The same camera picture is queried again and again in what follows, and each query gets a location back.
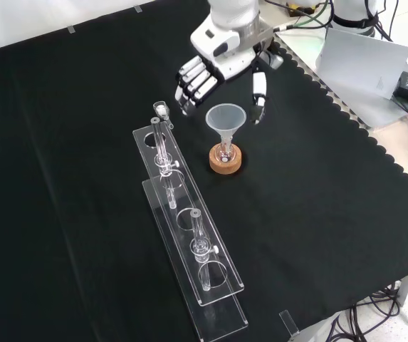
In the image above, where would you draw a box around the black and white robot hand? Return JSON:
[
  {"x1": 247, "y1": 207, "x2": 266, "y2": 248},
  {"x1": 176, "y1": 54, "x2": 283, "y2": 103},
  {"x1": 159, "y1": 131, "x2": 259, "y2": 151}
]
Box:
[{"x1": 173, "y1": 16, "x2": 285, "y2": 126}]

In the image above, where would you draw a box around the black bench cloth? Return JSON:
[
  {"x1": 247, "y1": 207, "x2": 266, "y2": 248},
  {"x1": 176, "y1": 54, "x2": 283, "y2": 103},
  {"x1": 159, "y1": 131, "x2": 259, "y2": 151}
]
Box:
[{"x1": 0, "y1": 0, "x2": 408, "y2": 342}]

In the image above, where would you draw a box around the translucent plastic funnel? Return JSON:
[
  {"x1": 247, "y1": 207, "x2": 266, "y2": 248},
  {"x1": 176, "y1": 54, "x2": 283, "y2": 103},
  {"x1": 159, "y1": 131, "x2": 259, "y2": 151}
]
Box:
[{"x1": 205, "y1": 103, "x2": 248, "y2": 151}]

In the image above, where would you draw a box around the yellow stop button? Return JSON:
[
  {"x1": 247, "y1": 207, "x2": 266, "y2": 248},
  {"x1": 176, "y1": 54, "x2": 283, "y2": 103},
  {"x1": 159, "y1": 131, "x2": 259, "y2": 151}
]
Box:
[{"x1": 284, "y1": 1, "x2": 319, "y2": 18}]

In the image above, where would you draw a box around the cork ring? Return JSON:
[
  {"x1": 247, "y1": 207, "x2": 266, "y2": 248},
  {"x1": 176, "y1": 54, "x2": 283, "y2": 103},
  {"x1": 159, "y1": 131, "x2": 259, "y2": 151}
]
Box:
[{"x1": 209, "y1": 143, "x2": 244, "y2": 176}]

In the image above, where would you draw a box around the small round-bottom glass flask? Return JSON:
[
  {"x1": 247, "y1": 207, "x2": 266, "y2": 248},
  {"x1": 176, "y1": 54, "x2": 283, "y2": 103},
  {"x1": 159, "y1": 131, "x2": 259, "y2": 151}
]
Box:
[{"x1": 214, "y1": 140, "x2": 236, "y2": 165}]

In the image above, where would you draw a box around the clear acrylic funnel stand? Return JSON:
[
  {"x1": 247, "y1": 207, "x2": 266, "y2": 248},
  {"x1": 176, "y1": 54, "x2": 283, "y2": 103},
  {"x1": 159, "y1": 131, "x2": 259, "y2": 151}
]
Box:
[{"x1": 132, "y1": 116, "x2": 251, "y2": 340}]

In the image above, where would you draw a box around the pale grey board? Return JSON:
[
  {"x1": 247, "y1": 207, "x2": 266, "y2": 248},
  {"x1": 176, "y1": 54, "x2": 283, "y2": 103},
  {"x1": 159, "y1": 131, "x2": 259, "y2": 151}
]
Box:
[{"x1": 315, "y1": 27, "x2": 408, "y2": 101}]

